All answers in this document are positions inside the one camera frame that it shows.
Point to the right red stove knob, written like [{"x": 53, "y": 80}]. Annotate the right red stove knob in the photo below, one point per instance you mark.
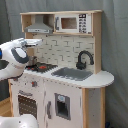
[{"x": 34, "y": 84}]

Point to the small metal pot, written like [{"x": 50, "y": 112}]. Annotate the small metal pot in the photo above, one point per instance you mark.
[{"x": 32, "y": 60}]

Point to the grey toy ice dispenser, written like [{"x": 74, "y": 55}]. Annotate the grey toy ice dispenser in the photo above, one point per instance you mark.
[{"x": 62, "y": 106}]

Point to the white toy microwave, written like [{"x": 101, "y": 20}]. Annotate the white toy microwave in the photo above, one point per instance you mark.
[{"x": 74, "y": 23}]

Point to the wooden toy play kitchen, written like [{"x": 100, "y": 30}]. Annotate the wooden toy play kitchen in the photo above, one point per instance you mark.
[{"x": 87, "y": 97}]

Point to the black toy stovetop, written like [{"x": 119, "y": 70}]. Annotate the black toy stovetop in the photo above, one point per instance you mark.
[{"x": 41, "y": 67}]

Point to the toy oven door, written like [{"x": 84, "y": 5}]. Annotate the toy oven door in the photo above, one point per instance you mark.
[{"x": 27, "y": 103}]

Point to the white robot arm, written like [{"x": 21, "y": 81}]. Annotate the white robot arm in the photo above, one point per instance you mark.
[{"x": 14, "y": 52}]

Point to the grey cabinet door handle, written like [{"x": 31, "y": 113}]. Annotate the grey cabinet door handle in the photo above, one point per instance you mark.
[{"x": 48, "y": 109}]

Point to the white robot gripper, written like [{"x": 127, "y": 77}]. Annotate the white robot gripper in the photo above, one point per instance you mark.
[{"x": 30, "y": 42}]

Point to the grey toy range hood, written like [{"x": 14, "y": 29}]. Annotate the grey toy range hood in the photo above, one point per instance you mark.
[{"x": 39, "y": 26}]

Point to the black toy faucet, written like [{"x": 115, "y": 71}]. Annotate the black toy faucet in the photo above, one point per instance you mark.
[{"x": 81, "y": 64}]

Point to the grey toy sink basin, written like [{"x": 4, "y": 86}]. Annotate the grey toy sink basin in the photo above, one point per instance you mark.
[{"x": 72, "y": 74}]

